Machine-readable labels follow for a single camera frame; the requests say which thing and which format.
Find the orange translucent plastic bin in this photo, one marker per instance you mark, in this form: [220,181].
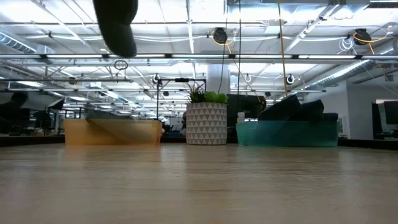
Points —
[74,133]

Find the green translucent plastic bin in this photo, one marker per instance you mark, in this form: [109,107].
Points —
[289,133]

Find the black computer monitor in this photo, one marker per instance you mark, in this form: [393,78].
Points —
[377,118]
[391,112]
[248,105]

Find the silver ventilation duct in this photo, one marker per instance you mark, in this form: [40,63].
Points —
[18,45]
[351,70]

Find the grey cap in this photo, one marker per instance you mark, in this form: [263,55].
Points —
[109,115]
[116,31]

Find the spiky artificial air plant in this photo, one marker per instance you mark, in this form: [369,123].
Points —
[196,96]

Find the green artificial succulent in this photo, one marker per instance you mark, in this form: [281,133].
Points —
[214,98]

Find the white triangle-pattern plant pot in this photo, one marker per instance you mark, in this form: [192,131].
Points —
[206,124]

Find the long ceiling light bar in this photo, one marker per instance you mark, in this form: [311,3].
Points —
[186,56]

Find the white bottle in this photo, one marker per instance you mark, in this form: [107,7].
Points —
[241,117]

